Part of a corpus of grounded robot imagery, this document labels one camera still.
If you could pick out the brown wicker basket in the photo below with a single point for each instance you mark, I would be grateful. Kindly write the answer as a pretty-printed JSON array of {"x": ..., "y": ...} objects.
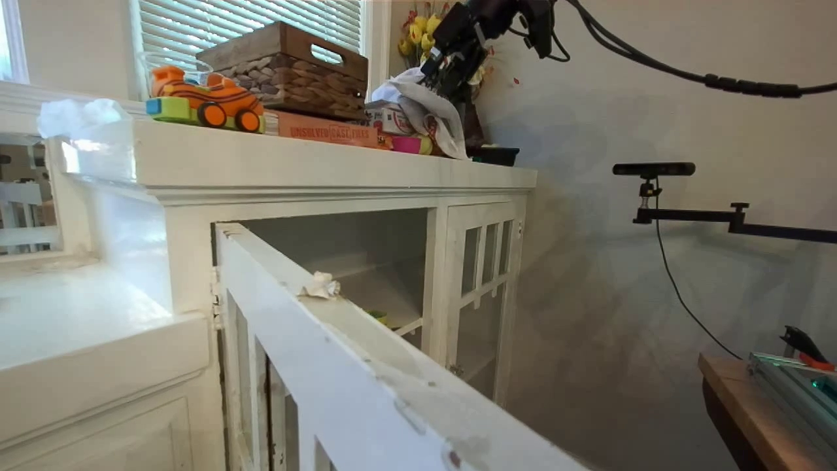
[{"x": 289, "y": 74}]

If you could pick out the white crumpled paper piece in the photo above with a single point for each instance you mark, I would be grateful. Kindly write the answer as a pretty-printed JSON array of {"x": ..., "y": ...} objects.
[{"x": 320, "y": 285}]

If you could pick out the reddish brown flat box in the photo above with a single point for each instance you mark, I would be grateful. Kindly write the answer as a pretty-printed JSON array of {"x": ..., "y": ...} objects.
[{"x": 321, "y": 128}]

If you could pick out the black stereo camera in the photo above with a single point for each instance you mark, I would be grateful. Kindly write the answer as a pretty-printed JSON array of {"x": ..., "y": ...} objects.
[{"x": 655, "y": 167}]

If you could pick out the white window blinds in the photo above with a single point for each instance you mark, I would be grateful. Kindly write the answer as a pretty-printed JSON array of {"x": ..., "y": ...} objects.
[{"x": 252, "y": 26}]

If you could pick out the white wooden cabinet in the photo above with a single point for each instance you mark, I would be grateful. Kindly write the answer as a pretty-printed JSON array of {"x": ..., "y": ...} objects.
[{"x": 304, "y": 183}]

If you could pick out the brown wooden table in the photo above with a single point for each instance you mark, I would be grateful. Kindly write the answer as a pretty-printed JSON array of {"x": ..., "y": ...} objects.
[{"x": 748, "y": 420}]

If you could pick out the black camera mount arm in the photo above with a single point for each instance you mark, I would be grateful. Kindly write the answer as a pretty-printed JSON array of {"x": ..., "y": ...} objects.
[{"x": 741, "y": 220}]

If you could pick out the yellow flowers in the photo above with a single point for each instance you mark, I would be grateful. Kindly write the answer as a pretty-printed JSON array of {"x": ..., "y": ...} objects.
[{"x": 420, "y": 34}]

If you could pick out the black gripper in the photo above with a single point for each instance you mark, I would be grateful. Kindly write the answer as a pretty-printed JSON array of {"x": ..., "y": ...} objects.
[{"x": 473, "y": 22}]

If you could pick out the teal glass tray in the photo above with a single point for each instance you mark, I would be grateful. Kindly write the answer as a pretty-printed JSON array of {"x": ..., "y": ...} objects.
[{"x": 801, "y": 388}]

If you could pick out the orange toy car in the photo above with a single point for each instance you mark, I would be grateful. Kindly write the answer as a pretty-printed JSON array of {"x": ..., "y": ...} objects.
[{"x": 217, "y": 101}]

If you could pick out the black red tool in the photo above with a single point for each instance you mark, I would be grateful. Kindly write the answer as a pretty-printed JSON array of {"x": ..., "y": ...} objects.
[{"x": 803, "y": 343}]

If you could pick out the white plastic bag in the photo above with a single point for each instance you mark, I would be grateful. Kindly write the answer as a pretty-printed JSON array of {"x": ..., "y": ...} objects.
[{"x": 426, "y": 108}]

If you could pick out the black shallow dish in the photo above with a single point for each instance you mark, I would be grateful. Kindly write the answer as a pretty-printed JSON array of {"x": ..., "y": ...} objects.
[{"x": 491, "y": 155}]

